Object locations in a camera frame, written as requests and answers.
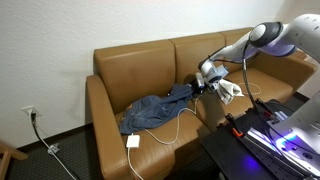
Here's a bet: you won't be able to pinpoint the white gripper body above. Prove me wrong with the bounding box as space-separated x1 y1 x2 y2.
195 72 217 91

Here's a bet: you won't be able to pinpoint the blue denim jeans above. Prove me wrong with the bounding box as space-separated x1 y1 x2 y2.
119 84 193 134

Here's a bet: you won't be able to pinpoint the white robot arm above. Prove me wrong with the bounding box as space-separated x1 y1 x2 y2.
198 14 320 180

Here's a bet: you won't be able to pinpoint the brown leather couch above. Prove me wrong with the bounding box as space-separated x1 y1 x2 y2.
85 27 318 180

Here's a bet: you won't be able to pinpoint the white cloth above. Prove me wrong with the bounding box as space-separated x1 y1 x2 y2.
217 79 244 105

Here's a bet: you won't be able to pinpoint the red black clamp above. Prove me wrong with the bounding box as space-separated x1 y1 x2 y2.
226 113 243 137

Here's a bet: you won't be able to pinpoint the black robot cart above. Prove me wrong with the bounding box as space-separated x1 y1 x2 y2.
202 100 303 180

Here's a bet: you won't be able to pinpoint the white power adapter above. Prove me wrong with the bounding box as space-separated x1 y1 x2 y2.
126 135 140 148

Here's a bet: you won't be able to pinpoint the white charging cable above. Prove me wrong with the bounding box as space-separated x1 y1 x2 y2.
126 82 262 180

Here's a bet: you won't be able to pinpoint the black power cord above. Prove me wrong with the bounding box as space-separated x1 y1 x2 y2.
30 111 81 180

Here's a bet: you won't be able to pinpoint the white wall outlet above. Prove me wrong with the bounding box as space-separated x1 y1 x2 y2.
22 105 37 116

